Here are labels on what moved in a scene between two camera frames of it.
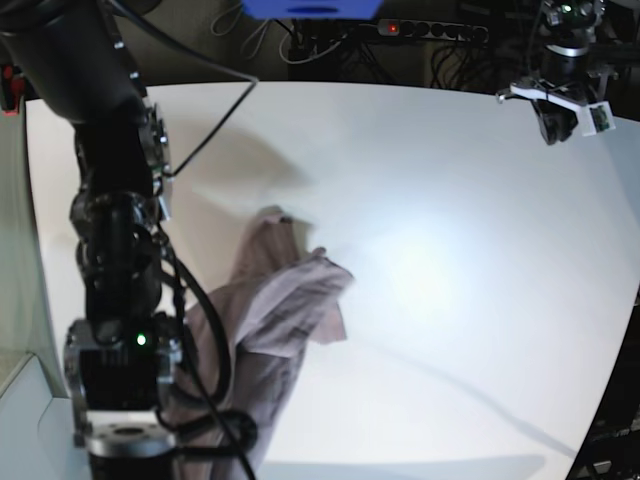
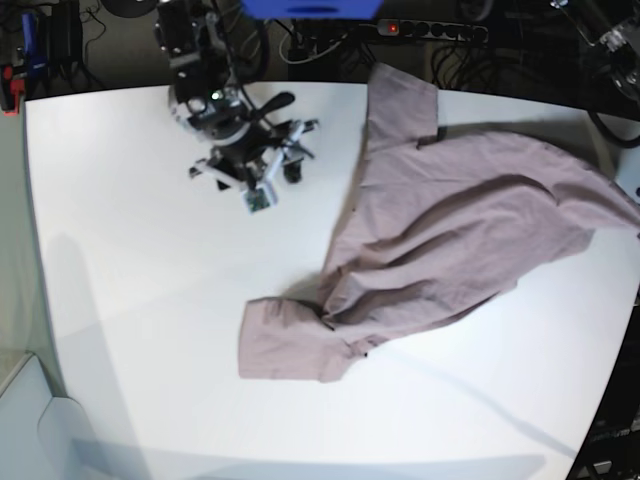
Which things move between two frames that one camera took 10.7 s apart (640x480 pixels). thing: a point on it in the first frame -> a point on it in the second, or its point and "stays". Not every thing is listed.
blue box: [347, 10] stays
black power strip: [461, 32] stays
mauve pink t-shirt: [278, 301] -> [435, 225]
